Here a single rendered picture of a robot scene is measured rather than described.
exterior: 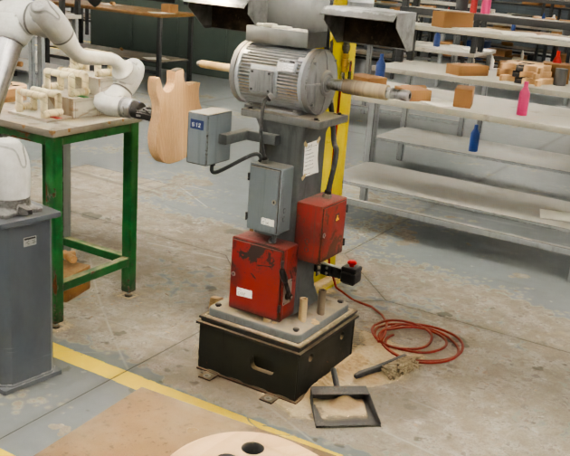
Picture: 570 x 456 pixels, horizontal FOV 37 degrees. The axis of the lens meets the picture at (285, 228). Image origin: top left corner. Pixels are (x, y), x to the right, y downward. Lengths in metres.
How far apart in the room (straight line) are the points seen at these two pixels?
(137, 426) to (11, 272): 1.89
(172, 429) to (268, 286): 1.90
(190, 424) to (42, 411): 1.90
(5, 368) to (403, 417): 1.57
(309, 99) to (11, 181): 1.16
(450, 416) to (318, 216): 0.96
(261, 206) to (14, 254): 0.95
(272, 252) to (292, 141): 0.44
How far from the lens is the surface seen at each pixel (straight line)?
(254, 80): 3.37
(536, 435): 3.57
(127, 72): 3.92
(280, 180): 3.30
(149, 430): 1.57
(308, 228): 3.38
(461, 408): 3.65
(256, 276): 3.43
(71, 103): 4.04
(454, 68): 7.00
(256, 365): 3.59
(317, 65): 3.30
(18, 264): 3.40
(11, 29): 3.60
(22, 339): 3.53
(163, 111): 3.61
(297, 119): 3.31
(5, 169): 3.35
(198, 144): 3.29
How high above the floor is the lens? 1.71
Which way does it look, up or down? 18 degrees down
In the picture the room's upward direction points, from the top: 4 degrees clockwise
